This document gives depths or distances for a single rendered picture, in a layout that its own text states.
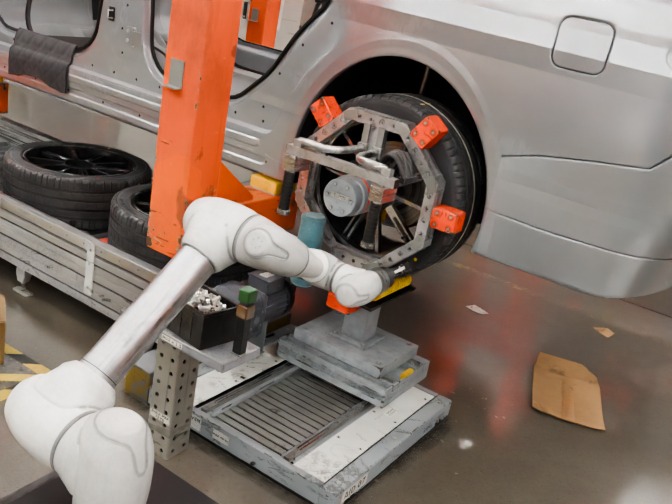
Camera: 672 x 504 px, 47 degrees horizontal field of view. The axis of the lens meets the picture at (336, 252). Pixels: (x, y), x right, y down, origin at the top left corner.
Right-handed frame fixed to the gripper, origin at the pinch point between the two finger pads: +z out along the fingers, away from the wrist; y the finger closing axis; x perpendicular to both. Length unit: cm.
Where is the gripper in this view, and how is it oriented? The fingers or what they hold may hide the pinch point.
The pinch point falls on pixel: (408, 267)
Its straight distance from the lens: 266.3
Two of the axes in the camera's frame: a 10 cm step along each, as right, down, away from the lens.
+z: 5.5, -1.9, 8.2
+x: -4.5, -8.9, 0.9
